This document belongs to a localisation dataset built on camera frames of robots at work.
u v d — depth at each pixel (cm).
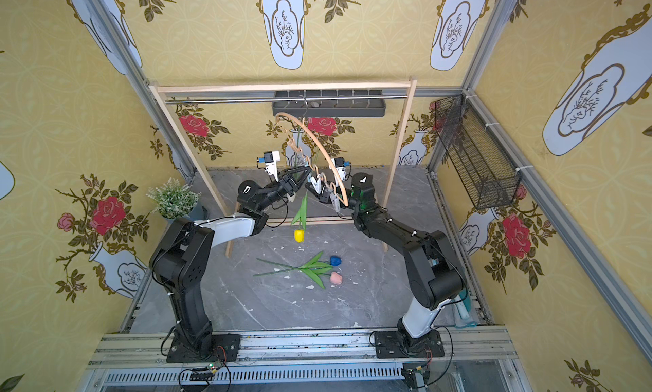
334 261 89
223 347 73
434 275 47
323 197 73
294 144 116
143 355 73
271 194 75
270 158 73
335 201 69
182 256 51
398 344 73
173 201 89
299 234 80
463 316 78
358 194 68
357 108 90
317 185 75
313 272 88
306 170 78
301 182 78
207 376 72
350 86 58
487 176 100
